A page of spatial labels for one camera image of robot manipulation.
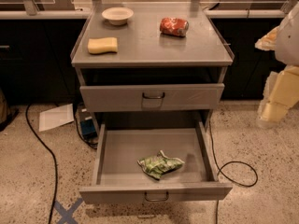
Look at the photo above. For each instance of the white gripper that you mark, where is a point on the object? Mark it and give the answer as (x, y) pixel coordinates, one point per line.
(288, 42)

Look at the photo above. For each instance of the green jalapeno chip bag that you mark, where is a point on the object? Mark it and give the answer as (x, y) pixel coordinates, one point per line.
(159, 165)

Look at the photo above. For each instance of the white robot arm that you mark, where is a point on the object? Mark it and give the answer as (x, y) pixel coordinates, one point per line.
(287, 48)

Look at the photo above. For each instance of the closed grey top drawer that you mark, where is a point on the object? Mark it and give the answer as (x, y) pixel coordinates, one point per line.
(171, 97)

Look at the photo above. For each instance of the grey drawer cabinet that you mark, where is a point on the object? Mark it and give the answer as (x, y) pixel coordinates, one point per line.
(145, 56)

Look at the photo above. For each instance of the open grey middle drawer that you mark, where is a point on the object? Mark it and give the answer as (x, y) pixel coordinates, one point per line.
(117, 177)

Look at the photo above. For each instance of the crushed orange soda can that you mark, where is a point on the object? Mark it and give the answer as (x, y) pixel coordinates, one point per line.
(174, 26)

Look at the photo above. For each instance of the white bowl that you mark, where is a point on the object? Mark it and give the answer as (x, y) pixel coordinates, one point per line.
(117, 15)

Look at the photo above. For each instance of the yellow sponge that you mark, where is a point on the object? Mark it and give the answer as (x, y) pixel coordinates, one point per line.
(102, 45)

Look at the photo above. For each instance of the blue power box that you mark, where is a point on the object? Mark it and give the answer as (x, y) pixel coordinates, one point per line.
(86, 123)

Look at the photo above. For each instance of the white paper sheet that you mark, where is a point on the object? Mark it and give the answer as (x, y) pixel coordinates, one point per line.
(55, 117)

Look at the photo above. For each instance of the blue tape cross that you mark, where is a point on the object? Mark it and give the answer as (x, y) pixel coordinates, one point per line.
(67, 214)

